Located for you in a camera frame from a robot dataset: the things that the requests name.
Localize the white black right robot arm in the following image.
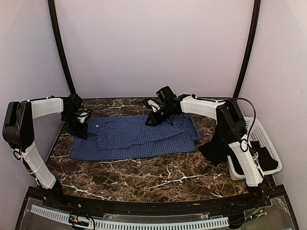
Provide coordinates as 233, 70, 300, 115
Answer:
143, 86, 271, 208

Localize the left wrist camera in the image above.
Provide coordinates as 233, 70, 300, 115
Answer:
77, 109, 92, 123

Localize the black garment in basket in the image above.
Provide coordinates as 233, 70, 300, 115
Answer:
198, 131, 278, 175

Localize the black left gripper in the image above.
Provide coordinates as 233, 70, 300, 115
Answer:
61, 112, 88, 139

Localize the black corner post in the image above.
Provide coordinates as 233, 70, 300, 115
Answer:
232, 0, 261, 98
47, 0, 76, 94

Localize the blue checkered shirt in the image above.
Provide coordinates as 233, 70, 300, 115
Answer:
70, 115, 201, 161

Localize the white slotted cable duct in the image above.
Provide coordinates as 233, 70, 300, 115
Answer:
30, 205, 229, 230

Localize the black right corner post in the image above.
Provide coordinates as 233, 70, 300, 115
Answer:
232, 0, 261, 98

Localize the white plastic laundry basket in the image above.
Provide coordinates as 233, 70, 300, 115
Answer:
226, 117, 283, 181

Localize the black front table rail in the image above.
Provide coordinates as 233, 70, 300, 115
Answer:
41, 192, 271, 217

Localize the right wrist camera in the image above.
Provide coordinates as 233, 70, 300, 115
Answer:
142, 98, 163, 114

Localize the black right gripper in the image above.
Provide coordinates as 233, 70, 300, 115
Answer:
145, 105, 176, 126

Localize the black left corner post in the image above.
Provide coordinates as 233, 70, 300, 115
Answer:
47, 0, 76, 94

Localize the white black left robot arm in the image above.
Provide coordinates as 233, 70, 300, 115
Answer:
2, 94, 92, 209

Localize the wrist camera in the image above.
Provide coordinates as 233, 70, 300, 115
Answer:
77, 109, 92, 123
142, 98, 163, 114

